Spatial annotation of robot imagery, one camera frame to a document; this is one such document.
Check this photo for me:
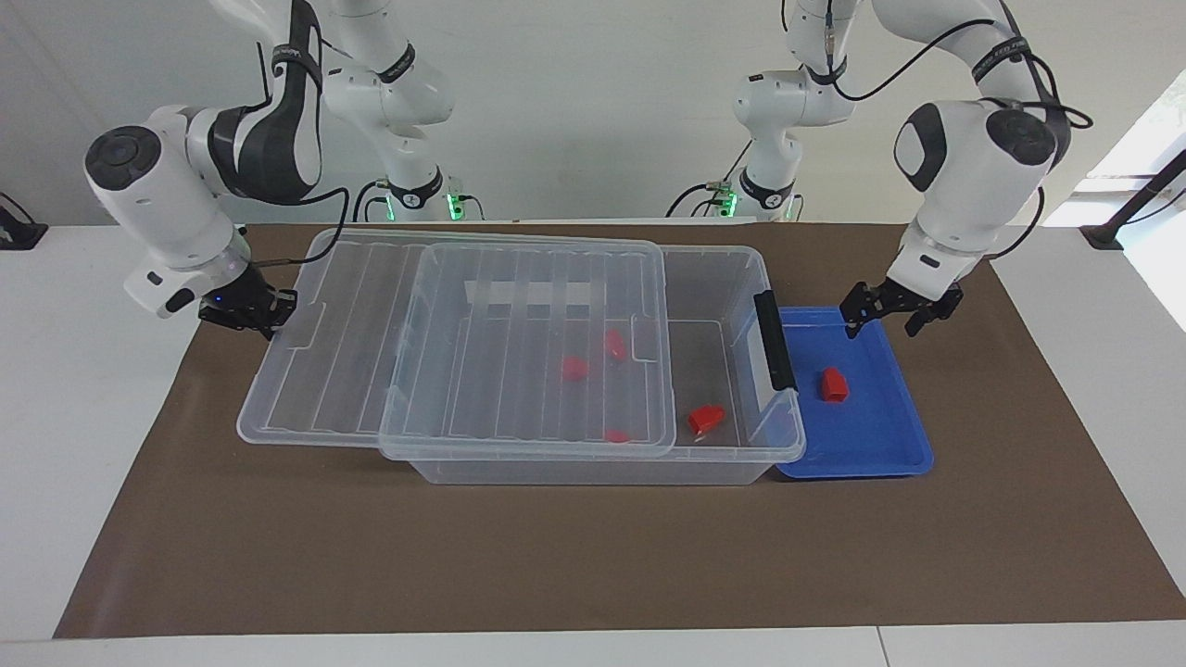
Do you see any black table clamp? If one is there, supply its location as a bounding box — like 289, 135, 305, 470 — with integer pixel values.
0, 192, 49, 251

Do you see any black right arm base cable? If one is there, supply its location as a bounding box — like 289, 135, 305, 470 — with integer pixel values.
352, 179, 390, 223

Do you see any black left arm base cable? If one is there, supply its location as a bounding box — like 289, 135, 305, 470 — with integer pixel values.
665, 181, 733, 219

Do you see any clear plastic storage box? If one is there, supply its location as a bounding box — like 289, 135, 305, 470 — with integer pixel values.
380, 243, 807, 487

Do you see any blue plastic tray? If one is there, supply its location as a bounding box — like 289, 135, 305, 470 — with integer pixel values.
774, 306, 935, 481

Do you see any clear ribbed plastic box lid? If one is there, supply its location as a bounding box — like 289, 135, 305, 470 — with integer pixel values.
236, 227, 677, 459

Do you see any black box latch handle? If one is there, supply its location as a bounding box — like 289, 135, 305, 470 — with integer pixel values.
752, 290, 800, 392

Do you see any black arm base cable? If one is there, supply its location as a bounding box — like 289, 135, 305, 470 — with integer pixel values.
665, 181, 733, 219
352, 179, 390, 223

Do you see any brown table mat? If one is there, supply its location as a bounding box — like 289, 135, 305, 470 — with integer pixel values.
53, 222, 1186, 640

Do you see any black stand with pole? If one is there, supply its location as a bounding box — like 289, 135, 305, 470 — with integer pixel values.
1079, 148, 1186, 251

